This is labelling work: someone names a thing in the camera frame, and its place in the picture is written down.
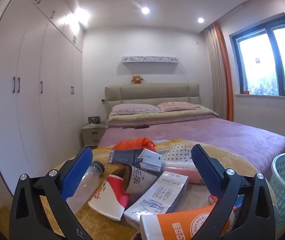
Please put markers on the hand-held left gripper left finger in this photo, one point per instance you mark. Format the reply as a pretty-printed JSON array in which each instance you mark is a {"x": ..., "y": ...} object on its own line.
[{"x": 77, "y": 170}]

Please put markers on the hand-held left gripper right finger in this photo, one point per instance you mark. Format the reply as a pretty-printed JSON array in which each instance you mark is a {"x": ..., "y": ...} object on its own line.
[{"x": 207, "y": 172}]

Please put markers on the clear plastic bottle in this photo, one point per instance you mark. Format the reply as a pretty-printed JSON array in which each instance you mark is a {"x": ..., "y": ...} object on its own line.
[{"x": 87, "y": 185}]

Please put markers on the pink tissue packet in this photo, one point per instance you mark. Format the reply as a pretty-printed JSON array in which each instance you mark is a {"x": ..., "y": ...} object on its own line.
[{"x": 182, "y": 172}]

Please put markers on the red and white paper cup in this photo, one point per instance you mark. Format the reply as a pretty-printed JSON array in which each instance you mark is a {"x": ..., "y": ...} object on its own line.
[{"x": 107, "y": 200}]

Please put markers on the dark blue carton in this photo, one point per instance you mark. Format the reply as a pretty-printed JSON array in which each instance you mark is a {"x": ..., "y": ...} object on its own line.
[{"x": 122, "y": 156}]

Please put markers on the long white tissue pack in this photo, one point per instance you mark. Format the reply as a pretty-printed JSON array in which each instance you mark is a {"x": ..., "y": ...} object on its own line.
[{"x": 155, "y": 197}]

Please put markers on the orange white soymilk carton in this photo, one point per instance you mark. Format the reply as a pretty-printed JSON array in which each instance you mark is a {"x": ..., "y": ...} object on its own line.
[{"x": 182, "y": 225}]

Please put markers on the white and grey box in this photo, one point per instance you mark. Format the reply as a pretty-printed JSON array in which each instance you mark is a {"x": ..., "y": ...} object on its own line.
[{"x": 150, "y": 158}]

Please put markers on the brown paper cup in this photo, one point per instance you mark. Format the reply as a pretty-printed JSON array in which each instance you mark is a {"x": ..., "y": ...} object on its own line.
[{"x": 140, "y": 180}]

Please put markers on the yellow fleece blanket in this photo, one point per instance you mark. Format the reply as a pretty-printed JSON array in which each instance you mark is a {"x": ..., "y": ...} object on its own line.
[{"x": 237, "y": 157}]

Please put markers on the polka dot cloth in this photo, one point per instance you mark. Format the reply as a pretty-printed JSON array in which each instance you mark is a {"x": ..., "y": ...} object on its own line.
[{"x": 177, "y": 152}]

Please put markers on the bed with pink cover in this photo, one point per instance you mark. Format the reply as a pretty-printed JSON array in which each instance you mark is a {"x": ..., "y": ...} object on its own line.
[{"x": 207, "y": 135}]

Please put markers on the beige nightstand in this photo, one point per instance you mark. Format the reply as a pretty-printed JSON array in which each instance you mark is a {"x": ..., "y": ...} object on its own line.
[{"x": 92, "y": 135}]

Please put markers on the folded beige quilt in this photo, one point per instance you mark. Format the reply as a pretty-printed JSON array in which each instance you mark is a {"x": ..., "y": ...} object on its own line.
[{"x": 162, "y": 117}]

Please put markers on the pink pillow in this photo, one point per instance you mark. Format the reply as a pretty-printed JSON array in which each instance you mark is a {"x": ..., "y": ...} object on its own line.
[{"x": 177, "y": 106}]

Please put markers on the purple pillow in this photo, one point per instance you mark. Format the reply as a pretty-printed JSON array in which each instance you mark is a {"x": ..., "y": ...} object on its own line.
[{"x": 135, "y": 108}]

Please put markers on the beige padded bed headboard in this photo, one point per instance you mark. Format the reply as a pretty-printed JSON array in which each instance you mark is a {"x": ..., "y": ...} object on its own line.
[{"x": 152, "y": 92}]

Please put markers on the white wardrobe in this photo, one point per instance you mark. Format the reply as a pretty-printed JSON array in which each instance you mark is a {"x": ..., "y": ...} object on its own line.
[{"x": 32, "y": 80}]

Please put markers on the orange plush toy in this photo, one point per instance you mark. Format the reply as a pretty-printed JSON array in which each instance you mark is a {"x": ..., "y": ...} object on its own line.
[{"x": 137, "y": 79}]

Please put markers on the dark framed window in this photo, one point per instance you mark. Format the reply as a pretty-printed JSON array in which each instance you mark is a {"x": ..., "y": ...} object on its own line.
[{"x": 257, "y": 62}]

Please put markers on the round ceiling light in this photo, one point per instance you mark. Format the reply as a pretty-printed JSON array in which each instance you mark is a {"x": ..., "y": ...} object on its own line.
[
  {"x": 145, "y": 10},
  {"x": 200, "y": 20}
]

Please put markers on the small dark desk frame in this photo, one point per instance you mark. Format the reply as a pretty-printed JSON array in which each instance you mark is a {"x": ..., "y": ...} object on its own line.
[{"x": 94, "y": 119}]

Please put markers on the white wall shelf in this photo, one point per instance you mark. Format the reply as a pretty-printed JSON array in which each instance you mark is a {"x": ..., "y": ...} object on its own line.
[{"x": 150, "y": 60}]

